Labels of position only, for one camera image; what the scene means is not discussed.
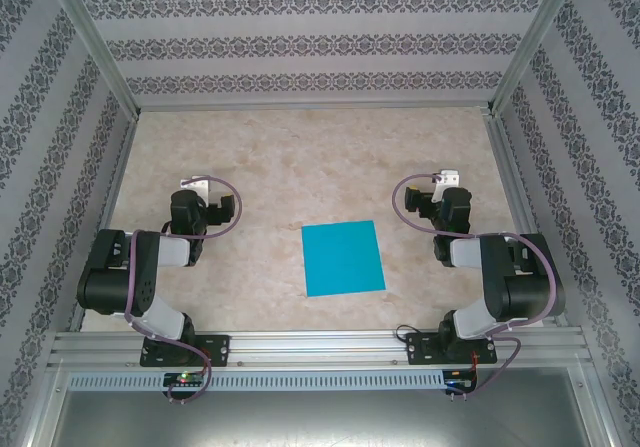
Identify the blue paper sheet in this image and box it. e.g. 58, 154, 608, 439
301, 220, 388, 298

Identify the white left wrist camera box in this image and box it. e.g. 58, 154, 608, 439
179, 175, 211, 199

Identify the aluminium side rail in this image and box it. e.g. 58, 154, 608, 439
67, 111, 140, 333
482, 109, 569, 328

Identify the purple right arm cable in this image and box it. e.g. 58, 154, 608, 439
392, 171, 557, 403

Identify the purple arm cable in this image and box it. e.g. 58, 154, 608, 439
123, 176, 245, 406
392, 171, 557, 403

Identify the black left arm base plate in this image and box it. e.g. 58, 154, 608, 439
139, 334, 232, 368

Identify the aluminium back rail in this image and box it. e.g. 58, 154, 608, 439
135, 100, 495, 114

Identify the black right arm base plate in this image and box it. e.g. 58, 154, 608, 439
405, 331, 499, 367

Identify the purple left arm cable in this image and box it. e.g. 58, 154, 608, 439
123, 176, 245, 406

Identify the aluminium mounting rail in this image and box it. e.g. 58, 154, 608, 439
47, 330, 586, 368

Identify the aluminium frame post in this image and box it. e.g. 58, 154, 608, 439
42, 0, 140, 118
489, 0, 585, 116

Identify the slotted grey cable duct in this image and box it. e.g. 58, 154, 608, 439
67, 369, 446, 392

